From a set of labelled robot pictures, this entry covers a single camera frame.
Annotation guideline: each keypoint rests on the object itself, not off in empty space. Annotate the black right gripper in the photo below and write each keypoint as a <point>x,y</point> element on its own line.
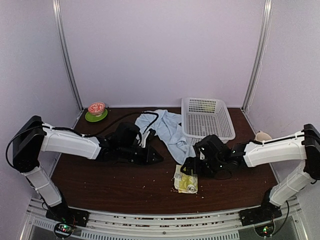
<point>196,170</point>

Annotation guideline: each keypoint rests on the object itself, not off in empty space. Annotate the left aluminium frame post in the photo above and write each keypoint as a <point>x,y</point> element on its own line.
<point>65,53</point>

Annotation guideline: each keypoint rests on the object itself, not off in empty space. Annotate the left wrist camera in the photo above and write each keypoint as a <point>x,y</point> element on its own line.
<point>147,137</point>

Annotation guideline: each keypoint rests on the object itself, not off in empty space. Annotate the aluminium front rail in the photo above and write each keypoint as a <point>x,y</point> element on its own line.
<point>218,225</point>

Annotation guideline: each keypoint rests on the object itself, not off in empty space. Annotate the white plastic basket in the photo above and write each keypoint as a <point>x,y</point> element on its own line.
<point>201,117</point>

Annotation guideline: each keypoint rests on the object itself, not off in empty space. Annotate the aluminium frame post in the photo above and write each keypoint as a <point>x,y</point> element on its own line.
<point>261,47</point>
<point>65,53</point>

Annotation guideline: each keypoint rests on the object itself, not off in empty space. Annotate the red patterned bowl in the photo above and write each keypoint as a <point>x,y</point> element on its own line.
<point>97,108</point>

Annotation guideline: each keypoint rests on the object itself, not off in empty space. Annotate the green plate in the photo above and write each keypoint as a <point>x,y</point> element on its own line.
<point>93,118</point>

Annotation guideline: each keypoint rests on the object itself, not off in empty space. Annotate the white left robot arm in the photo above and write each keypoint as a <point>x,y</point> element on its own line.
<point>35,137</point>

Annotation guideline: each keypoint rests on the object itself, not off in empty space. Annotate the beige patterned mug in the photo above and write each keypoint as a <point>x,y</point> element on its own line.
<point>262,136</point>

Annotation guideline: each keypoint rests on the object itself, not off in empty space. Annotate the light blue towel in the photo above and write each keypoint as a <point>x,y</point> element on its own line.
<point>168,129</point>

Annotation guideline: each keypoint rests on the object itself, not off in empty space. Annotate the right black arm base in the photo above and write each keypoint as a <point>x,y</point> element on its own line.
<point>265,212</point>

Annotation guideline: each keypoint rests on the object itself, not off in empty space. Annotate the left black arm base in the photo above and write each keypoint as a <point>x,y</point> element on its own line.
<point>66,215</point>

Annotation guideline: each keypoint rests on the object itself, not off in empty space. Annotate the green patterned towel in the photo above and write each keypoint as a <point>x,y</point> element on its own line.
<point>183,183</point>

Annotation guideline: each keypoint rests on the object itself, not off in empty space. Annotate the right aluminium frame post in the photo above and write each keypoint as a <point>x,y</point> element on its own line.
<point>261,47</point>

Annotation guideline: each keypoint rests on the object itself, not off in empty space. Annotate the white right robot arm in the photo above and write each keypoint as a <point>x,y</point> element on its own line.
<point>303,145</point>

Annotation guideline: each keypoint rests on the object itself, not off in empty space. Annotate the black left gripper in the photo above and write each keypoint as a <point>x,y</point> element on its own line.
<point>148,157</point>

